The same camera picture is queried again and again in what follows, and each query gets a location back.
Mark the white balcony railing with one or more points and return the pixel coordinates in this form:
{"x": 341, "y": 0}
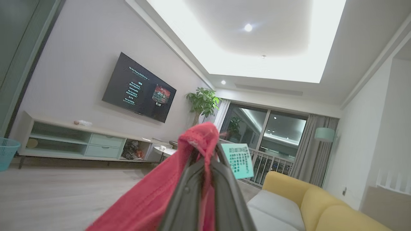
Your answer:
{"x": 266, "y": 160}

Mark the black wall television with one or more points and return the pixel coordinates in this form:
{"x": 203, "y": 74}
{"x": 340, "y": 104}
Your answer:
{"x": 135, "y": 86}

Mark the grey window curtain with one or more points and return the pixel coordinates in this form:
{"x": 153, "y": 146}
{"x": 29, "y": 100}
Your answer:
{"x": 313, "y": 150}

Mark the glass balcony sliding door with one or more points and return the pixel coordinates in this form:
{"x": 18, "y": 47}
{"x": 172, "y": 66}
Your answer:
{"x": 282, "y": 134}

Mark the long ceiling air vent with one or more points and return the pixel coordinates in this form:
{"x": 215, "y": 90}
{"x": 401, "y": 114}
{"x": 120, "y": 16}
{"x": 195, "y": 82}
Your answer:
{"x": 269, "y": 89}

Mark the teal shade floor lamp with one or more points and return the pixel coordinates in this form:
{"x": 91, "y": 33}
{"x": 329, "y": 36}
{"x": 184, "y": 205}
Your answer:
{"x": 324, "y": 134}

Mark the small grey sofa seat cushion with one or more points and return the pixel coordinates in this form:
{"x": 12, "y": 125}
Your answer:
{"x": 276, "y": 208}

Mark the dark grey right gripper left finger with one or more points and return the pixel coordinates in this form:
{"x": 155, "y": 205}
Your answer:
{"x": 186, "y": 202}

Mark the dark clutter in cabinet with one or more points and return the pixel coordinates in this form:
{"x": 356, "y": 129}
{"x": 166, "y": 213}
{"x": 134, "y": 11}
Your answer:
{"x": 132, "y": 150}

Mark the tall green potted plant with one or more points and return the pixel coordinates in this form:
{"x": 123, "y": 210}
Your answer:
{"x": 202, "y": 102}

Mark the small green balcony plant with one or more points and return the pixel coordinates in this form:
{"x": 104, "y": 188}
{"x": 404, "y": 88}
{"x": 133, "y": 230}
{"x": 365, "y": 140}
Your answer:
{"x": 234, "y": 126}

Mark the teal plastic laundry basket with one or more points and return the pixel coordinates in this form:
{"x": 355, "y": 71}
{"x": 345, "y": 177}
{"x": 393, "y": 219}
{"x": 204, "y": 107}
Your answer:
{"x": 6, "y": 154}

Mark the white baluster railing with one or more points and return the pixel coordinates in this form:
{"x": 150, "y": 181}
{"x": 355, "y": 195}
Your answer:
{"x": 393, "y": 184}

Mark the round white coffee table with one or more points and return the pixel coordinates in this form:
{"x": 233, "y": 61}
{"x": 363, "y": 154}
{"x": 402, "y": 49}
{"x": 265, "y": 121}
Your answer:
{"x": 164, "y": 150}

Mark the red Bulls 23 jersey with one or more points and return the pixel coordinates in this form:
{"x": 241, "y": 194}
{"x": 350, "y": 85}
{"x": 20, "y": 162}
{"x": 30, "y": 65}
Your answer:
{"x": 144, "y": 202}

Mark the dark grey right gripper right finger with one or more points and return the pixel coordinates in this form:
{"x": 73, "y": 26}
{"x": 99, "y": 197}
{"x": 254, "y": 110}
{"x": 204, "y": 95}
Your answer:
{"x": 229, "y": 202}

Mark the white sheer curtain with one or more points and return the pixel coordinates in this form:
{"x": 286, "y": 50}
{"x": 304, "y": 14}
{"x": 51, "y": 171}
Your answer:
{"x": 221, "y": 112}

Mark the yellow sofa backrest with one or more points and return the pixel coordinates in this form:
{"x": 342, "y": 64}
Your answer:
{"x": 324, "y": 205}

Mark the dark framed glass door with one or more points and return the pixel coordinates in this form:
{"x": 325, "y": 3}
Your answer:
{"x": 19, "y": 48}

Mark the long beige TV cabinet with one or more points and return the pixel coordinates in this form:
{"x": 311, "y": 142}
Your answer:
{"x": 102, "y": 141}

